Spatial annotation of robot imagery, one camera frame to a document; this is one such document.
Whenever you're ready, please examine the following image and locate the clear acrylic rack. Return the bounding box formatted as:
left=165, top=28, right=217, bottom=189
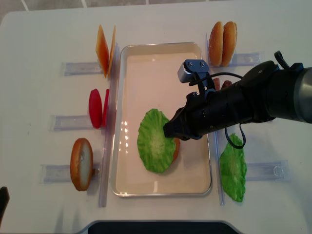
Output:
left=204, top=33, right=291, bottom=206
left=40, top=44, right=120, bottom=207

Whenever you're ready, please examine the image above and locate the brown meat patty left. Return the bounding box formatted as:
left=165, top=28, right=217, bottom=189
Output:
left=213, top=78, right=220, bottom=91

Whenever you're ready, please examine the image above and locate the sesame bun top left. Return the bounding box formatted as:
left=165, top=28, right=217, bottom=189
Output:
left=208, top=21, right=224, bottom=66

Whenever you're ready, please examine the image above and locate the bun slice standing left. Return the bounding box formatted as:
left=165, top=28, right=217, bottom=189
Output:
left=70, top=138, right=93, bottom=191

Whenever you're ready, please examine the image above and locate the bun top right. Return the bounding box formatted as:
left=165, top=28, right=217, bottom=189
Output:
left=221, top=21, right=237, bottom=67

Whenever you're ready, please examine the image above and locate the orange cheese slice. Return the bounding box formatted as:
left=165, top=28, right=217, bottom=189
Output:
left=96, top=24, right=109, bottom=78
left=108, top=26, right=116, bottom=77

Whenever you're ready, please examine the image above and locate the red tomato slice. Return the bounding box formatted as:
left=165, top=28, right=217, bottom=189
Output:
left=89, top=89, right=102, bottom=128
left=102, top=89, right=110, bottom=128

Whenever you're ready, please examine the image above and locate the white rectangular tray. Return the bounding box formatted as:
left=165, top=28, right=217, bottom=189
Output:
left=109, top=42, right=213, bottom=197

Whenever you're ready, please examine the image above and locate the dark robot base front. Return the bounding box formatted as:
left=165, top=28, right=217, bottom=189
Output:
left=88, top=221, right=238, bottom=234

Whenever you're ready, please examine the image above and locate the orange cheese slice inner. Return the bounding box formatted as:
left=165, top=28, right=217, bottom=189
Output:
left=108, top=26, right=116, bottom=77

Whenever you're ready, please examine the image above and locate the red tomato slice outer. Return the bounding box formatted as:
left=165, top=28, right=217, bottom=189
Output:
left=89, top=89, right=102, bottom=128

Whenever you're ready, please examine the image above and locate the white paper tray liner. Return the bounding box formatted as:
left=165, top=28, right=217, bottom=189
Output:
left=115, top=54, right=211, bottom=193

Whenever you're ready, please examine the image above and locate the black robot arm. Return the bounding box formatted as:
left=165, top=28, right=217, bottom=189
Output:
left=163, top=61, right=312, bottom=140

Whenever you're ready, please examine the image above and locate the clear acrylic rack right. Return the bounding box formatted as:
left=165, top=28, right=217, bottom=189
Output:
left=204, top=33, right=291, bottom=206

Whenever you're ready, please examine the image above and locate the orange cheese slice outer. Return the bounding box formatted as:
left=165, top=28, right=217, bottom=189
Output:
left=96, top=24, right=109, bottom=78

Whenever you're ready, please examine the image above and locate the dark left gripper tip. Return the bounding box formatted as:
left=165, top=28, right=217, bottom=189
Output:
left=0, top=186, right=10, bottom=221

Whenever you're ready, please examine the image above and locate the black camera cable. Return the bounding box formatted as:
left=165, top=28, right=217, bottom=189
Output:
left=189, top=50, right=291, bottom=148

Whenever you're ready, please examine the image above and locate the clear acrylic rack left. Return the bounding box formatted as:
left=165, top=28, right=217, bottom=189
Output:
left=40, top=44, right=120, bottom=207

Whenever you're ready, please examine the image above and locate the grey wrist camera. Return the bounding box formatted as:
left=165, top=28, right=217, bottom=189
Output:
left=177, top=59, right=209, bottom=83

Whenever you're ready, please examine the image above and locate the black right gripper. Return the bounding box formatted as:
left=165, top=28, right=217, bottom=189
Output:
left=163, top=82, right=254, bottom=140

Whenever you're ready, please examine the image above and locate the brown meat patty right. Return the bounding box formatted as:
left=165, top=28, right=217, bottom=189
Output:
left=221, top=80, right=232, bottom=89

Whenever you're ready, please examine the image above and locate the red tomato slice inner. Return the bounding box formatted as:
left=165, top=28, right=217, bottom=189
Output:
left=102, top=89, right=110, bottom=128

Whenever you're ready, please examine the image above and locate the green lettuce leaf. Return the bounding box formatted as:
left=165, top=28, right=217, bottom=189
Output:
left=219, top=143, right=247, bottom=202
left=137, top=109, right=177, bottom=173

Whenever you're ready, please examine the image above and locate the toasted bun bottom slice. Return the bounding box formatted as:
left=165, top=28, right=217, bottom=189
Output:
left=172, top=138, right=180, bottom=163

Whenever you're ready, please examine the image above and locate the brown meat patty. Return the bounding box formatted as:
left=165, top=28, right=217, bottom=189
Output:
left=221, top=80, right=232, bottom=89
left=213, top=78, right=220, bottom=91

